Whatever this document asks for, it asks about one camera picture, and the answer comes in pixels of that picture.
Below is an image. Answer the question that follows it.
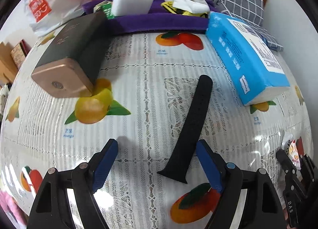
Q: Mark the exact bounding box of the dark green gold box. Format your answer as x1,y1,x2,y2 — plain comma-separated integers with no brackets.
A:
31,12,111,98

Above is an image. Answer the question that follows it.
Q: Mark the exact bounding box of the orange print snack packet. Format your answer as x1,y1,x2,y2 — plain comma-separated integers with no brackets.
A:
281,132,304,170

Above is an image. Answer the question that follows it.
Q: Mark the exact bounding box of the brown patterned box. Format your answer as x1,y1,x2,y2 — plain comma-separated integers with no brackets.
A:
10,40,30,70

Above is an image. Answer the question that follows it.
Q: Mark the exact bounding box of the white foam sponge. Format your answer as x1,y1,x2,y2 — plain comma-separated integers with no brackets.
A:
111,0,154,17

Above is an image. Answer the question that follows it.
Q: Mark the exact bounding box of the black watch strap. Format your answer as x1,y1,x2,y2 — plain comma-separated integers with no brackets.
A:
157,74,214,185

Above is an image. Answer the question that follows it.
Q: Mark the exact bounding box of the yellow black cloth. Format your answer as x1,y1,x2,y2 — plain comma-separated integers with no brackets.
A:
161,1,209,18

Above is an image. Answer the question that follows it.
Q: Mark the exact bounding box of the green snack packet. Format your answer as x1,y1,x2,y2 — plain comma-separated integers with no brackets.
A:
93,0,115,19

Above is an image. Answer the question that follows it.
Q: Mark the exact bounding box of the wooden furniture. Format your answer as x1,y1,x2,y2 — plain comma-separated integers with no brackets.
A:
0,42,18,84

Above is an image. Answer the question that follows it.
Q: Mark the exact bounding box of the blue tissue pack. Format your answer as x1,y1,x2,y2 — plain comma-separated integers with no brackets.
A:
206,12,290,106

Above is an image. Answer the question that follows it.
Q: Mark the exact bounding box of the purple fabric storage tray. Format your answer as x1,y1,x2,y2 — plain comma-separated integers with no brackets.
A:
68,0,212,36

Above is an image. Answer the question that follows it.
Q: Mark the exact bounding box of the fruit print lace tablecloth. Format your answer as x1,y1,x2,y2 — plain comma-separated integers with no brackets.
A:
1,33,314,228

